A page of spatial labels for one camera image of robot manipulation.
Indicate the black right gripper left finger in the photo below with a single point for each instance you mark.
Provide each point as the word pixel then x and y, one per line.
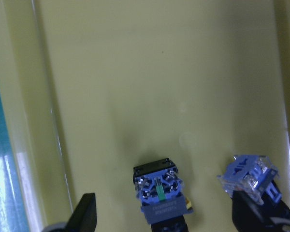
pixel 83 218

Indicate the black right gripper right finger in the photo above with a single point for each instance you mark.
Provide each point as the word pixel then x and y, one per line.
pixel 248 216

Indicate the yellow push button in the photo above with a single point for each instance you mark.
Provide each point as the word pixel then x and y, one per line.
pixel 159 189
pixel 253 174

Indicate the green plastic tray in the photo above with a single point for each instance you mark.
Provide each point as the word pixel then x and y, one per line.
pixel 12 213

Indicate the yellow plastic tray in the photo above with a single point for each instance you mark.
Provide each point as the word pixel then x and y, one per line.
pixel 92 88

